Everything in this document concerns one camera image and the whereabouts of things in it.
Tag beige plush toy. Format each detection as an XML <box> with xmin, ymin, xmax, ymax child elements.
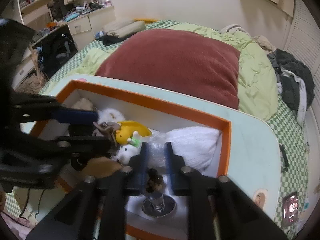
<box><xmin>71</xmin><ymin>98</ymin><xmax>97</xmax><ymax>111</ymax></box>

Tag beige garment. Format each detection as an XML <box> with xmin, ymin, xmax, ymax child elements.
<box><xmin>251</xmin><ymin>35</ymin><xmax>277</xmax><ymax>53</ymax></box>

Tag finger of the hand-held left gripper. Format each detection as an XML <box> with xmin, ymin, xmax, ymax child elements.
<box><xmin>24</xmin><ymin>135</ymin><xmax>113</xmax><ymax>160</ymax></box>
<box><xmin>12</xmin><ymin>93</ymin><xmax>99</xmax><ymax>125</ymax></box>

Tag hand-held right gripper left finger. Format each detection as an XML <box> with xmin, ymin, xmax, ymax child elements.
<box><xmin>25</xmin><ymin>142</ymin><xmax>150</xmax><ymax>240</ymax></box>

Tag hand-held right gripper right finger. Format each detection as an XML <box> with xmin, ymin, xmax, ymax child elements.
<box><xmin>164</xmin><ymin>142</ymin><xmax>288</xmax><ymax>240</ymax></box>

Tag black phone case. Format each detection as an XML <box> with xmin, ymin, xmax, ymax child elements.
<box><xmin>278</xmin><ymin>144</ymin><xmax>290</xmax><ymax>168</ymax></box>

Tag white fluffy plush ball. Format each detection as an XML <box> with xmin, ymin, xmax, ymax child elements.
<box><xmin>96</xmin><ymin>107</ymin><xmax>127</xmax><ymax>128</ymax></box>

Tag beige folded blanket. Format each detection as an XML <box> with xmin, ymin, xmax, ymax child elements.
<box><xmin>101</xmin><ymin>20</ymin><xmax>147</xmax><ymax>40</ymax></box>

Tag red corduroy pillow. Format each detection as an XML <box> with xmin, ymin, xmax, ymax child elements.
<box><xmin>95</xmin><ymin>29</ymin><xmax>242</xmax><ymax>110</ymax></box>

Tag black crumpled garment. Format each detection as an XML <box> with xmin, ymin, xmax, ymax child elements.
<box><xmin>102</xmin><ymin>34</ymin><xmax>123</xmax><ymax>46</ymax></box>

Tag white louvered closet door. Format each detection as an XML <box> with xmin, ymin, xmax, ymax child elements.
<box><xmin>284</xmin><ymin>0</ymin><xmax>320</xmax><ymax>105</ymax></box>

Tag white wall bookshelf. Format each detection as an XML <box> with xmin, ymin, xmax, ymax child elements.
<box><xmin>17</xmin><ymin>0</ymin><xmax>58</xmax><ymax>26</ymax></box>

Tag makeup brush holder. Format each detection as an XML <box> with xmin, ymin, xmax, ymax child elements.
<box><xmin>90</xmin><ymin>0</ymin><xmax>105</xmax><ymax>11</ymax></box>

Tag shiny foil packet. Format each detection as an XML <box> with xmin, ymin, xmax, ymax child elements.
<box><xmin>282</xmin><ymin>191</ymin><xmax>300</xmax><ymax>228</ymax></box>

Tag white low drawer unit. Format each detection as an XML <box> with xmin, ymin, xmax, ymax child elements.
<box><xmin>11</xmin><ymin>47</ymin><xmax>38</xmax><ymax>91</ymax></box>

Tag clear bubble wrap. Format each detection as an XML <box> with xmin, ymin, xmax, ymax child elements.
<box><xmin>147</xmin><ymin>133</ymin><xmax>170</xmax><ymax>168</ymax></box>

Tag green checkered bed sheet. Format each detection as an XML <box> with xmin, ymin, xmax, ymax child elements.
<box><xmin>39</xmin><ymin>19</ymin><xmax>316</xmax><ymax>240</ymax></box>

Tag grey white garment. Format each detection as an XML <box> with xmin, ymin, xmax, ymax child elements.
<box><xmin>220</xmin><ymin>24</ymin><xmax>248</xmax><ymax>35</ymax></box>

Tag light green duvet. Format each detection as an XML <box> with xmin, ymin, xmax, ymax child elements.
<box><xmin>72</xmin><ymin>22</ymin><xmax>279</xmax><ymax>122</ymax></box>

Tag orange cardboard box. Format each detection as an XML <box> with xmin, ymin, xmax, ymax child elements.
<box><xmin>31</xmin><ymin>80</ymin><xmax>232</xmax><ymax>240</ymax></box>

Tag yellow plush toy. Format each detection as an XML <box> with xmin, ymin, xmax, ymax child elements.
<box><xmin>115</xmin><ymin>120</ymin><xmax>152</xmax><ymax>145</ymax></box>

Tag small white plush figure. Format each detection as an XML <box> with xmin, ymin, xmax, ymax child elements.
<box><xmin>117</xmin><ymin>144</ymin><xmax>140</xmax><ymax>164</ymax></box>

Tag dark brown furry pompom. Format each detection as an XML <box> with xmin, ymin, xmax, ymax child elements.
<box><xmin>146</xmin><ymin>169</ymin><xmax>165</xmax><ymax>193</ymax></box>

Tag black backpack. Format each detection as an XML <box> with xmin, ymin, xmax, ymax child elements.
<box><xmin>41</xmin><ymin>33</ymin><xmax>78</xmax><ymax>78</ymax></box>

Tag white drawer cabinet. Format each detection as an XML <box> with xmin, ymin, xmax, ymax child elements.
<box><xmin>66</xmin><ymin>6</ymin><xmax>116</xmax><ymax>52</ymax></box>

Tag white fluffy cloth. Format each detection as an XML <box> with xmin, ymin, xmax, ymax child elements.
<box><xmin>165</xmin><ymin>126</ymin><xmax>220</xmax><ymax>173</ymax></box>

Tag light blue lap table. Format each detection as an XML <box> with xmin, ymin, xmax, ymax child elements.
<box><xmin>40</xmin><ymin>74</ymin><xmax>284</xmax><ymax>240</ymax></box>

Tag dark coat with fur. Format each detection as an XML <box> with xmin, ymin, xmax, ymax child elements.
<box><xmin>46</xmin><ymin>0</ymin><xmax>68</xmax><ymax>22</ymax></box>

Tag dark clothes pile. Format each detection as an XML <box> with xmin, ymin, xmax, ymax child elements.
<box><xmin>267</xmin><ymin>49</ymin><xmax>315</xmax><ymax>128</ymax></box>

